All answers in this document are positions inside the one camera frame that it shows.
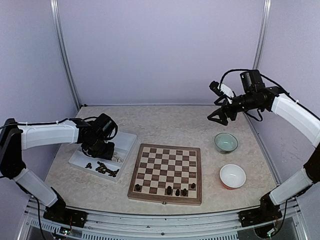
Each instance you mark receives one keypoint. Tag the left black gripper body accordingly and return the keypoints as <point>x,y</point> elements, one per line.
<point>99,150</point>

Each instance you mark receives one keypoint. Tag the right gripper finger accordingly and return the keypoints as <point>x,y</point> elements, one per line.
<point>222,100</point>
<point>218,116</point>

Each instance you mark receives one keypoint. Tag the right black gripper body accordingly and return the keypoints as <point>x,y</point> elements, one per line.
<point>233,113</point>

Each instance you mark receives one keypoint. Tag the dark chess rook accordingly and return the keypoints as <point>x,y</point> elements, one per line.
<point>137,188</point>

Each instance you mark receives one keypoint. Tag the wooden chess board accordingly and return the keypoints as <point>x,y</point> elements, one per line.
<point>159,166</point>

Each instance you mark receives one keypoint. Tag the dark chess knight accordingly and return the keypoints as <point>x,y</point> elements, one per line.
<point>169,191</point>

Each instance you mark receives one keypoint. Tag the dark chess queen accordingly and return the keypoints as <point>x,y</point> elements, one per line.
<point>184,192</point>

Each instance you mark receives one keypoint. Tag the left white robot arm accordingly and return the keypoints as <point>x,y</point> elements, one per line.
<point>93,134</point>

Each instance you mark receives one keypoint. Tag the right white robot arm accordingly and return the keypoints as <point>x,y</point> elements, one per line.
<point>275,99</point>

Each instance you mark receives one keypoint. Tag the pile of white chess pieces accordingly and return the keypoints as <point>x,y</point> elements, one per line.
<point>116,157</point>

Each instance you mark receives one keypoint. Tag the pile of dark chess pieces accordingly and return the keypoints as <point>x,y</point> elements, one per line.
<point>103,169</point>

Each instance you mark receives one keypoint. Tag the white divided plastic tray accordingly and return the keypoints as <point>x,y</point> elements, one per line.
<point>123,144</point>

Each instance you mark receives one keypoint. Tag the clear glass bowl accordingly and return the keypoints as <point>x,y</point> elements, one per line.
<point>225,143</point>

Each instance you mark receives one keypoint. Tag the white orange ceramic bowl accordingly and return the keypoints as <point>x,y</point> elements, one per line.
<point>232,176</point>

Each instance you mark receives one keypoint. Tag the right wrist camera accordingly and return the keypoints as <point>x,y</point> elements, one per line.
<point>221,89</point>

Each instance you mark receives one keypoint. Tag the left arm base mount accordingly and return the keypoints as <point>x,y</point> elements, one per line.
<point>70,217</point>

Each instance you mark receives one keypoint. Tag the right aluminium frame post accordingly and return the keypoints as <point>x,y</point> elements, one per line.
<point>262,33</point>

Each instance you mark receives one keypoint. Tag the aluminium frame post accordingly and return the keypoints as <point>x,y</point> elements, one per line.
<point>54,5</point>
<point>262,33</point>

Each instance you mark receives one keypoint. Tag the front aluminium rail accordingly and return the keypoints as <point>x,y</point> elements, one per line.
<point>103,225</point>

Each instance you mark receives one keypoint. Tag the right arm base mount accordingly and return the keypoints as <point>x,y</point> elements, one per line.
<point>257,216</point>

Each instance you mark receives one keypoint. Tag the left aluminium frame post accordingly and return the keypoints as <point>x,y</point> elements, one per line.
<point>54,5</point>

